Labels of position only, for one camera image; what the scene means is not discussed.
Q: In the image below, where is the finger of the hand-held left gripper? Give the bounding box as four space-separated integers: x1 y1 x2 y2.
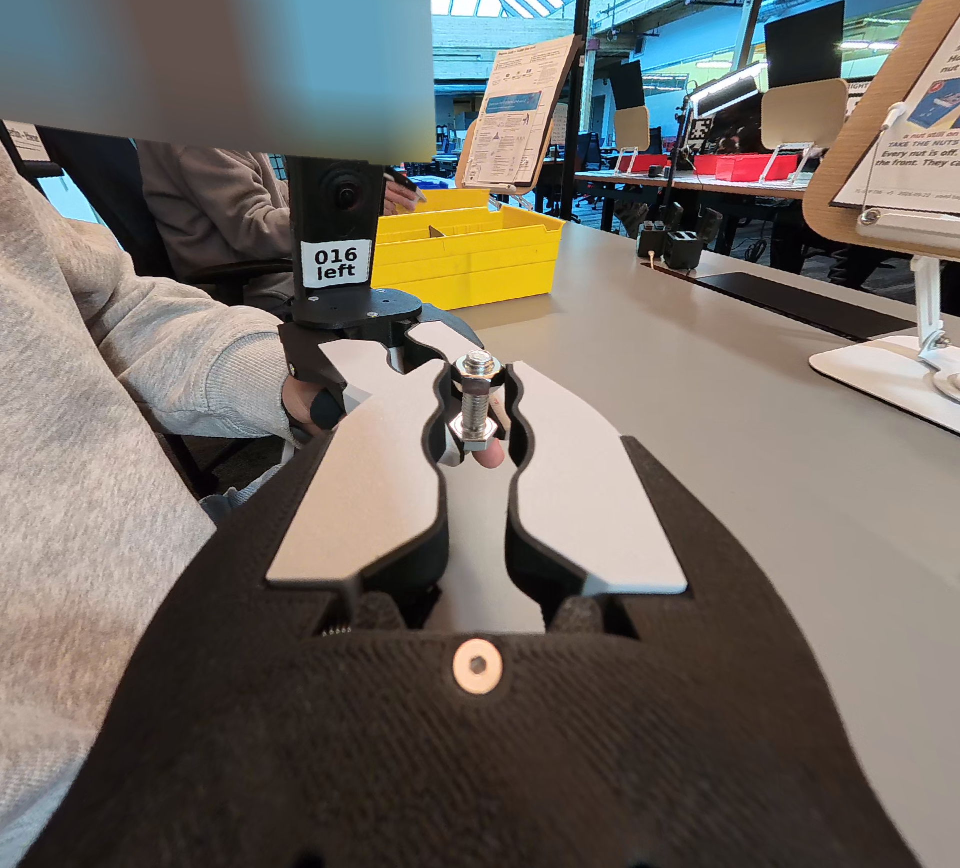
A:
318 339 412 412
386 309 486 374

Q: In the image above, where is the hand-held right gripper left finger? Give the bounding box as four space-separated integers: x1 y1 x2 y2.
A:
264 360 453 590

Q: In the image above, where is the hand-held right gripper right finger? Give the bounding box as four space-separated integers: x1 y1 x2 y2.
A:
504 360 690 599

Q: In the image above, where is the steel bolt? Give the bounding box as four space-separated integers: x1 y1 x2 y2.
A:
453 352 502 455

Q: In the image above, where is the person's left forearm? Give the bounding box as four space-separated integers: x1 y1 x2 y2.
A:
105 283 301 443

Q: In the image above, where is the grey desk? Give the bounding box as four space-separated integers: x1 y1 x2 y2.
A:
442 219 960 868

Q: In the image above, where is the wooden top background desk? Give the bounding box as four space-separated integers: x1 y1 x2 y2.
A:
573 167 815 254

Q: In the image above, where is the black desk lamp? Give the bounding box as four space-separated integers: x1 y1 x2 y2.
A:
663 62 769 217

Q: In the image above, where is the person's left hand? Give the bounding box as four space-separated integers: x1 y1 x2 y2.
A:
282 377 505 470

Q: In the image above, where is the yellow bin with divider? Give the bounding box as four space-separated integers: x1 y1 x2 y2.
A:
371 189 565 310

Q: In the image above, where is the wooden document stand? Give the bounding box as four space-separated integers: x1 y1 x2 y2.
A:
455 34 585 198

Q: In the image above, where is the small wooden board stand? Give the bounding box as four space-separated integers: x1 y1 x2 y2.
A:
759 78 849 181
613 105 651 173

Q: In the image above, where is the person's torso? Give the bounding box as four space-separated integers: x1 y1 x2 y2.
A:
0 148 219 868

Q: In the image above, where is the black monitor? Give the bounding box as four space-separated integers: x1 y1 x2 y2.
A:
606 58 648 110
763 0 849 89

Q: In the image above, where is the instruction sheet on stand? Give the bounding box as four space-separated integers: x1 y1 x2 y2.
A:
802 0 960 436

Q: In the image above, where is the printed instruction sheet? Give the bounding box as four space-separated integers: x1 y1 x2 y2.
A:
828 21 960 217

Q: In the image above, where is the black desk post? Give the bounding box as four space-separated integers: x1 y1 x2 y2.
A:
558 0 599 220

